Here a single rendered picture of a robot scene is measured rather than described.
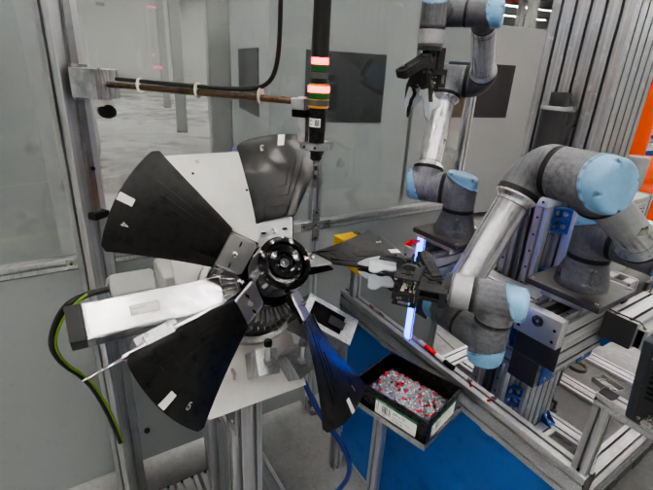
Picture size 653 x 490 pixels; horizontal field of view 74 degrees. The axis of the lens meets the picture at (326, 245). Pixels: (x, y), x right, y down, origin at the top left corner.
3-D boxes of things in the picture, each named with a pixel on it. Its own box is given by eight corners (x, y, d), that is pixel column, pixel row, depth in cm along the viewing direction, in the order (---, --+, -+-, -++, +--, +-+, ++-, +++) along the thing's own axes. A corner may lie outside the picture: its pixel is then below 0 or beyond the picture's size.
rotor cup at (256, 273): (223, 266, 99) (238, 248, 88) (273, 239, 106) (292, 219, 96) (257, 321, 98) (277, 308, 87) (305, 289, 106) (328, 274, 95)
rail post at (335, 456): (328, 464, 191) (339, 308, 161) (336, 460, 193) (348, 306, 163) (333, 471, 188) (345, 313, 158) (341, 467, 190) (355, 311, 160)
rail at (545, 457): (339, 308, 161) (340, 290, 158) (348, 306, 163) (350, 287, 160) (575, 507, 91) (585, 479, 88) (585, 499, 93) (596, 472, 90)
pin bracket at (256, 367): (244, 354, 110) (255, 350, 102) (264, 351, 112) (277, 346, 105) (247, 379, 108) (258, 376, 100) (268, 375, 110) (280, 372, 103)
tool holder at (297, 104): (285, 147, 91) (286, 97, 87) (300, 143, 97) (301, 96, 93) (325, 153, 88) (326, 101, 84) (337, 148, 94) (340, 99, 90)
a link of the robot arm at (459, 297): (475, 269, 93) (468, 300, 97) (454, 265, 95) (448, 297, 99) (472, 288, 87) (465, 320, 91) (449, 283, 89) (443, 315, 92)
